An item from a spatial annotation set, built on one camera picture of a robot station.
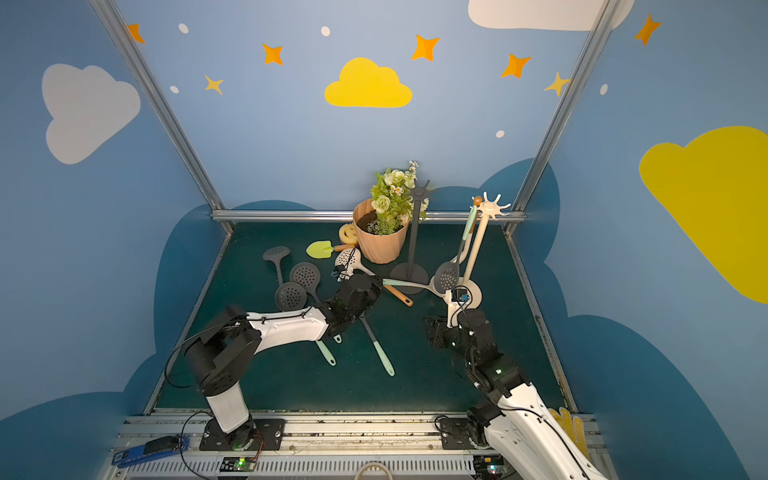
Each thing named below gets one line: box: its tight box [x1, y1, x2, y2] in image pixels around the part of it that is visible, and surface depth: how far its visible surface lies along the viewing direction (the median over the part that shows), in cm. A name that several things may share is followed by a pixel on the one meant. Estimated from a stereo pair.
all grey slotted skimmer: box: [263, 246, 291, 286], surface depth 110 cm
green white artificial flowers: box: [370, 160, 429, 236], surface depth 95 cm
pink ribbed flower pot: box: [353, 198, 410, 264], surface depth 103 cm
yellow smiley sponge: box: [338, 222, 358, 245], surface depth 118 cm
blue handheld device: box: [111, 436, 191, 469], surface depth 70 cm
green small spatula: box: [306, 240, 355, 259], surface depth 117 cm
